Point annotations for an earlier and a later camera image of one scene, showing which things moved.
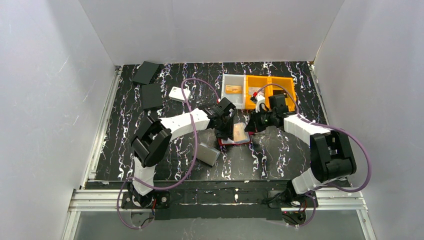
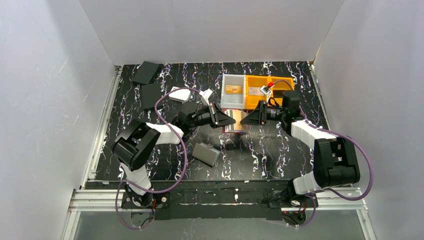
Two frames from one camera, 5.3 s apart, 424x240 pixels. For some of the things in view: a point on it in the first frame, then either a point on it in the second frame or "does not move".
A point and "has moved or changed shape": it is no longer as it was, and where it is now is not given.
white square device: (176, 93) does not move
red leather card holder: (230, 141) to (237, 127)
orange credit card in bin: (233, 89) does not move
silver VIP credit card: (252, 89) does not move
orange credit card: (240, 135) has moved or changed shape
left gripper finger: (228, 131) to (218, 118)
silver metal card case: (207, 154) does not move
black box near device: (152, 97) does not move
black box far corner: (145, 73) does not move
